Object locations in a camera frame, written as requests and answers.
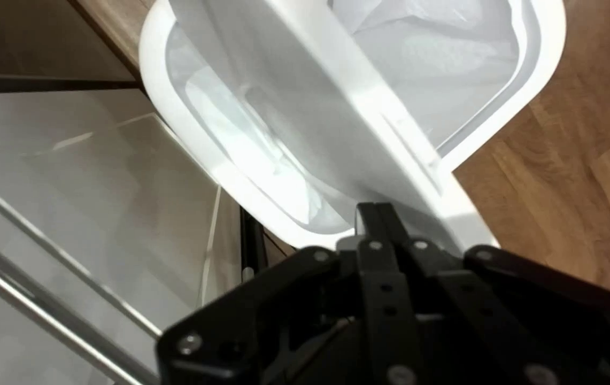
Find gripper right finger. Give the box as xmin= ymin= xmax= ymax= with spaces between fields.
xmin=376 ymin=203 xmax=610 ymax=385

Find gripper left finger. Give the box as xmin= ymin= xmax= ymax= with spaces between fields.
xmin=156 ymin=203 xmax=424 ymax=385

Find white bin lid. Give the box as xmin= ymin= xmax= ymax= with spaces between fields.
xmin=168 ymin=0 xmax=498 ymax=252

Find white bin liner bag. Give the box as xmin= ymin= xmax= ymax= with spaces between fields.
xmin=166 ymin=0 xmax=522 ymax=233

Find white bin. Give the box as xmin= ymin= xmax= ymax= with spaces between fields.
xmin=138 ymin=0 xmax=567 ymax=252

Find glossy grey cabinet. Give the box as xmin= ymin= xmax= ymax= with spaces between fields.
xmin=0 ymin=72 xmax=296 ymax=385

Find thick silver bar handle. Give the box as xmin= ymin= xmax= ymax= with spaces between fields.
xmin=0 ymin=225 xmax=162 ymax=385

